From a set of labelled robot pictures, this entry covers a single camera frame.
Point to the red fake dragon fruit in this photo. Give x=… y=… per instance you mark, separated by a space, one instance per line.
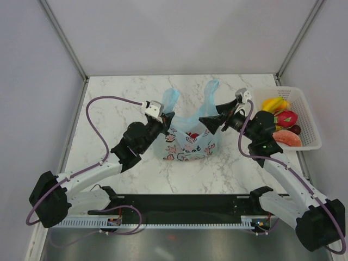
x=285 y=119

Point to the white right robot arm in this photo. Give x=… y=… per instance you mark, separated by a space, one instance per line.
x=317 y=221

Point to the white slotted cable duct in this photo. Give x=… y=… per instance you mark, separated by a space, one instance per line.
x=106 y=223

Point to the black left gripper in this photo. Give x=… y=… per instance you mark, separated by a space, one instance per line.
x=168 y=116

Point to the fake watermelon slice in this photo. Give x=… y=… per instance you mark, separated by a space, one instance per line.
x=288 y=138

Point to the right aluminium corner post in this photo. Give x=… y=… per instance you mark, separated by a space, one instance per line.
x=317 y=6

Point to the aluminium corner post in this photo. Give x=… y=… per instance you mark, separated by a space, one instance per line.
x=44 y=4
x=317 y=6

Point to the light blue plastic bag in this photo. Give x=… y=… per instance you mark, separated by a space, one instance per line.
x=178 y=146

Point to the dark purple fake plum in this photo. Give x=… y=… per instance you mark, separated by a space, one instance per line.
x=295 y=129

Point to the yellow fake banana bunch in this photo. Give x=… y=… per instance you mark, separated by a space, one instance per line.
x=272 y=104

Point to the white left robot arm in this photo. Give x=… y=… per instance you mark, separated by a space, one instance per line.
x=52 y=194

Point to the orange fake peach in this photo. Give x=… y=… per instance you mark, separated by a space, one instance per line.
x=285 y=105

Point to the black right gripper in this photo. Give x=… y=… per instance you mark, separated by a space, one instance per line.
x=213 y=122

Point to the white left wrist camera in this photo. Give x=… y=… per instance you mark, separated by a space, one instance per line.
x=153 y=109

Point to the white plastic fruit basket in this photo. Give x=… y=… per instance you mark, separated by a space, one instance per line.
x=309 y=136

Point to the left aluminium corner post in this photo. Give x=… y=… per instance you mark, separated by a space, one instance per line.
x=44 y=4

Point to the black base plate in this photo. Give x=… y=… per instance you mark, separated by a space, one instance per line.
x=187 y=208

